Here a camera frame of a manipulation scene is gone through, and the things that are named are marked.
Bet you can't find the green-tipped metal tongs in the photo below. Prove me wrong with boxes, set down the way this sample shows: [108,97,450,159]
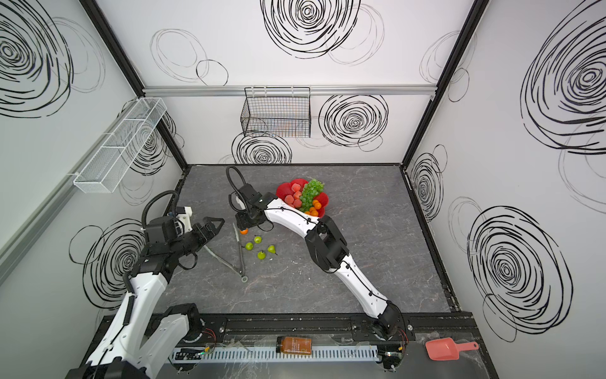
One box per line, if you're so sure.
[203,223,249,284]

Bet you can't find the green grape bunch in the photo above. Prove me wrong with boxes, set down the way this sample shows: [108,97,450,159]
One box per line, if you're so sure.
[299,179,324,213]

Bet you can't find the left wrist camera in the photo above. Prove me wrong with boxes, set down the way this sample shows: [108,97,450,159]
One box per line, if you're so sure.
[175,206,193,235]

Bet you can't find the white cable duct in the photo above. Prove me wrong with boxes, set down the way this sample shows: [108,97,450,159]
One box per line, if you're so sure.
[169,345,380,364]

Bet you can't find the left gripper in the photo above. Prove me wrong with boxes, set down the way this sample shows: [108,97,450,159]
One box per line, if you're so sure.
[169,217,223,259]

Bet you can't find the black wire basket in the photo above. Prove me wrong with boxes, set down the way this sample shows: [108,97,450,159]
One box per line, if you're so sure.
[240,86,312,138]

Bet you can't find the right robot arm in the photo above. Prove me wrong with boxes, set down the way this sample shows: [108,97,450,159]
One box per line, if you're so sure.
[229,184,404,340]

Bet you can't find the pink plastic scoop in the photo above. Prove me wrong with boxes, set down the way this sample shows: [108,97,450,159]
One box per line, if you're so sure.
[425,338,479,362]

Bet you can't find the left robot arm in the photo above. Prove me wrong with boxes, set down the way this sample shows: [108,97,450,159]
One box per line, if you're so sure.
[67,216,225,378]

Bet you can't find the red flower-shaped bowl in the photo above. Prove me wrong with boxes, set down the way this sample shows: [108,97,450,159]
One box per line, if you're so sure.
[276,178,329,218]

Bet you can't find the white wire shelf basket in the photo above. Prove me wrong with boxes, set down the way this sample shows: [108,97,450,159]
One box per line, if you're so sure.
[73,97,167,194]

